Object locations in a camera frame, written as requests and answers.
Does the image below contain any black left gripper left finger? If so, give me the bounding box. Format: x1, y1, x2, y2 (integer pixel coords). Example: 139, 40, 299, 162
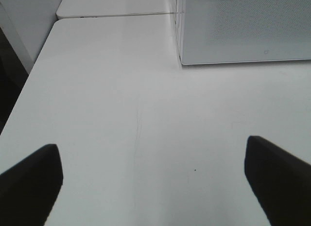
0, 144, 63, 226

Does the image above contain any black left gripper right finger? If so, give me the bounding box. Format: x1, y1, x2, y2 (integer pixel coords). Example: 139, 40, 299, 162
244, 136, 311, 226

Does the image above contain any white microwave door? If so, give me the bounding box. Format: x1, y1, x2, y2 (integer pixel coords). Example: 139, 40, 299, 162
183, 0, 311, 65

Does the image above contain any white microwave oven body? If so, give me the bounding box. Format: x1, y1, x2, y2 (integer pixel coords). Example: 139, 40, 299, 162
171, 0, 186, 64

